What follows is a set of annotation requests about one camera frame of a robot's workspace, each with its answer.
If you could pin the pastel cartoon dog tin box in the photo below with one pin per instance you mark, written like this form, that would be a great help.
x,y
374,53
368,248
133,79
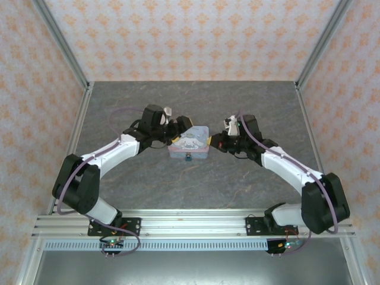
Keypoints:
x,y
190,139

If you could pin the small blue padlock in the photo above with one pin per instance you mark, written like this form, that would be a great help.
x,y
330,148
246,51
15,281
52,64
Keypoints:
x,y
188,157

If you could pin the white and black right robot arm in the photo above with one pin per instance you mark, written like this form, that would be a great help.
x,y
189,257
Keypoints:
x,y
282,166

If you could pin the grey metal sheet panel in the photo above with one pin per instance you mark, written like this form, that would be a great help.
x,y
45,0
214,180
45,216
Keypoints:
x,y
190,267

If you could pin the aluminium table side rail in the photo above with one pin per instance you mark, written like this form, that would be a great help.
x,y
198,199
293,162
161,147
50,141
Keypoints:
x,y
310,127
78,127

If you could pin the aluminium mounting rail beam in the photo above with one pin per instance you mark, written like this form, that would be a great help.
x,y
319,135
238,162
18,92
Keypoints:
x,y
190,224

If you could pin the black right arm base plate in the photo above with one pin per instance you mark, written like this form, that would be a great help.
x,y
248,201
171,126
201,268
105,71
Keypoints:
x,y
253,225

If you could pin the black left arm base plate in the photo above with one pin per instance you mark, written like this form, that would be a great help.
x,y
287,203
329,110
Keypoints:
x,y
133,227

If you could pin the aluminium frame post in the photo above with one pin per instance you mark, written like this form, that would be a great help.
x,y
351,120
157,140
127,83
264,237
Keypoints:
x,y
59,38
323,38

